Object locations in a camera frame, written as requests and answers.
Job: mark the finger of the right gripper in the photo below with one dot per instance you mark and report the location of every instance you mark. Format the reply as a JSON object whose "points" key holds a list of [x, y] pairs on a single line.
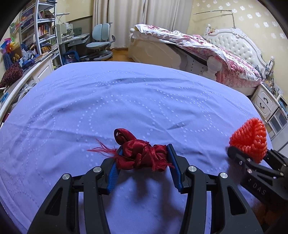
{"points": [[239, 157]]}

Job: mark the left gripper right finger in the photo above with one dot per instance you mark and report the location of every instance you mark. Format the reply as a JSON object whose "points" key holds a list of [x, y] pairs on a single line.
{"points": [[230, 212]]}

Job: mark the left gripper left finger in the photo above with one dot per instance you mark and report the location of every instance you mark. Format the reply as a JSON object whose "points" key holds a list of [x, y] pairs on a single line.
{"points": [[59, 213]]}

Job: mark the red foam fruit net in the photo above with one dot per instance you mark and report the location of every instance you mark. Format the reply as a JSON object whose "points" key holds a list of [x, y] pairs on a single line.
{"points": [[251, 139]]}

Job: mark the plastic drawer unit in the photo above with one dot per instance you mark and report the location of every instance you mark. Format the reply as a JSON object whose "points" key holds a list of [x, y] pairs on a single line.
{"points": [[277, 129]]}

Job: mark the white nightstand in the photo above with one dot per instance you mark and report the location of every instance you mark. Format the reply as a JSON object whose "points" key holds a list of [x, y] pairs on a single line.
{"points": [[265, 103]]}

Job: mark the floral pink quilt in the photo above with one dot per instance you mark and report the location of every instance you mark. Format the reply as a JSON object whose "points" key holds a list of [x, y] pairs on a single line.
{"points": [[234, 71]]}

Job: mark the purple bed sheet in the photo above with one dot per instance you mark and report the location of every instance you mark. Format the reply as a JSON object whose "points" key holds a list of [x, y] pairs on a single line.
{"points": [[69, 119]]}

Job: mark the white bed with tufted headboard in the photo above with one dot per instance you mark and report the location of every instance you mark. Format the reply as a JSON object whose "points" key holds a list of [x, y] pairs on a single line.
{"points": [[171, 56]]}

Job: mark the beige curtains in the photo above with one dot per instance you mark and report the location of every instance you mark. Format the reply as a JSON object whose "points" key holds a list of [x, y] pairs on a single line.
{"points": [[124, 15]]}

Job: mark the grey desk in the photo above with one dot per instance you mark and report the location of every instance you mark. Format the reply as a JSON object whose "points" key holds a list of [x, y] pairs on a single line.
{"points": [[73, 42]]}

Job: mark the light blue desk chair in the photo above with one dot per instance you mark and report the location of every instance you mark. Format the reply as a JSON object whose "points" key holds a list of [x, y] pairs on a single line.
{"points": [[101, 43]]}

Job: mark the white bookshelf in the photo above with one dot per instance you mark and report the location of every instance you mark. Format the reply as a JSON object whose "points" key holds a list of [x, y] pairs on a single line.
{"points": [[38, 32]]}

